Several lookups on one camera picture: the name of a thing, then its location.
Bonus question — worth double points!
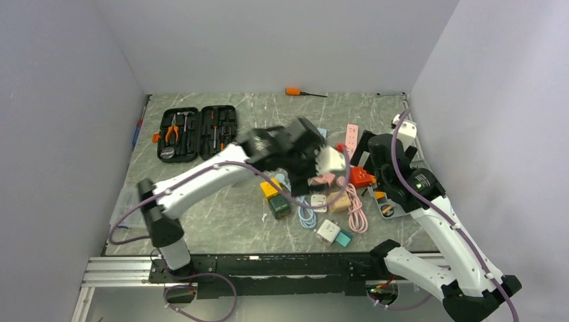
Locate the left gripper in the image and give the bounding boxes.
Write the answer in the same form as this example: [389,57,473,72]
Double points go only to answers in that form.
[282,137,329,197]

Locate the pink power strip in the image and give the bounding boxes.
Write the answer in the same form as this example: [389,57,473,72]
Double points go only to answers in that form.
[345,124,359,158]

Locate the red cube socket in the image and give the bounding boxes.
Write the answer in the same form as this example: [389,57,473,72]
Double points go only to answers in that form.
[350,166,376,189]

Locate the light blue power strip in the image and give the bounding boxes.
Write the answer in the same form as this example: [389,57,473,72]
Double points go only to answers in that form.
[317,127,327,139]

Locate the grey tool tray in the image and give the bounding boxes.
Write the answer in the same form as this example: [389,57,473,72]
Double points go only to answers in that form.
[368,165,419,219]

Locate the pink cube socket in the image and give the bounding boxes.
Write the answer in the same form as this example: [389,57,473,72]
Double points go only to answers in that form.
[309,173,335,187]

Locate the yellow cube socket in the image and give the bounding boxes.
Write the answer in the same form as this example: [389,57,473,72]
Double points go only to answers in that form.
[260,178,282,201]

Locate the white charger plug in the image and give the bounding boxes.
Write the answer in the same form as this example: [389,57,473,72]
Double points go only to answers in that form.
[310,194,328,213]

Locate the dark green cube socket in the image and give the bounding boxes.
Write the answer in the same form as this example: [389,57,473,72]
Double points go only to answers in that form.
[268,195,291,220]

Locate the beige cube socket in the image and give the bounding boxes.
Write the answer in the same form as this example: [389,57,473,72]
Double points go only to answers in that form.
[326,191,352,213]

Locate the light blue cable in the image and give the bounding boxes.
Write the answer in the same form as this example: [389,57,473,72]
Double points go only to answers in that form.
[273,173,318,229]

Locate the pink cable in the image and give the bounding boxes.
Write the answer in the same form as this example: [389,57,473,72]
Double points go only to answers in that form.
[335,175,369,235]

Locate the white cube socket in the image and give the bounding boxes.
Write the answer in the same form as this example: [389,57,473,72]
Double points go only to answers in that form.
[316,219,341,246]

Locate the teal plug adapter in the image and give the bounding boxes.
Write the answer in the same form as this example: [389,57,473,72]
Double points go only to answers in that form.
[334,230,352,248]

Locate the black tool case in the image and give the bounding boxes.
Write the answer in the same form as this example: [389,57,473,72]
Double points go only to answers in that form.
[152,105,238,163]

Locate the clear plastic screw box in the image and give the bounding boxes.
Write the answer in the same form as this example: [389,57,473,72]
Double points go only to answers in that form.
[109,186,146,229]

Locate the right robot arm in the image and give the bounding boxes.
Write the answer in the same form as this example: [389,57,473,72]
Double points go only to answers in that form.
[352,131,522,321]

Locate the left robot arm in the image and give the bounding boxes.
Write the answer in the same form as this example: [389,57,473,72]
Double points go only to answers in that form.
[138,117,345,282]

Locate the black electrical tape roll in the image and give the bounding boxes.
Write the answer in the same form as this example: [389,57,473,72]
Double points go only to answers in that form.
[380,204,395,218]

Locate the small black orange screwdriver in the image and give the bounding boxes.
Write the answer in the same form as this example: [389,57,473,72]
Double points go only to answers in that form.
[220,124,234,151]

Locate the orange pliers in case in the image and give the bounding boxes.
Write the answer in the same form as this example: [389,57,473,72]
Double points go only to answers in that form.
[165,114,179,145]

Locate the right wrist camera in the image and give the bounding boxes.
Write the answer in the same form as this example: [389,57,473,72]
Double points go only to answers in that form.
[397,119,417,151]

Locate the orange handled screwdriver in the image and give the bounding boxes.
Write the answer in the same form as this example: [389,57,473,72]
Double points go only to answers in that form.
[285,88,327,98]

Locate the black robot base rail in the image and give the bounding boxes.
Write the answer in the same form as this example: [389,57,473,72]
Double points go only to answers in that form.
[148,252,396,299]

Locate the blue pen at wall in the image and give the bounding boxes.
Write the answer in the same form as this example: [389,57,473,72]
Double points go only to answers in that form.
[132,107,146,148]

